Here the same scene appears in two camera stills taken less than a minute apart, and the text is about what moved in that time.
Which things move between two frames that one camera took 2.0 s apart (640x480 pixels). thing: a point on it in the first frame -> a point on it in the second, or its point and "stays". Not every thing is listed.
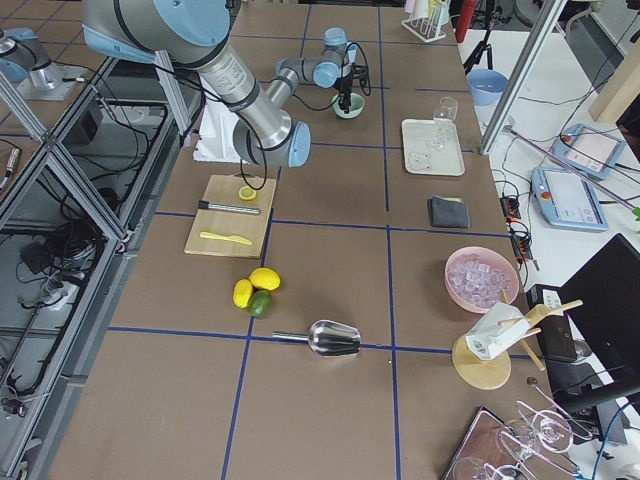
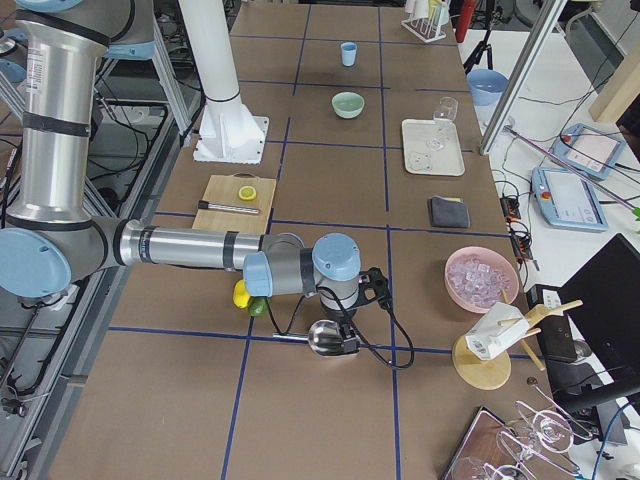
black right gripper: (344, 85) -> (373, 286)
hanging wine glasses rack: (529, 446) stays
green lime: (260, 304) stays
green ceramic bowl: (356, 107) stays
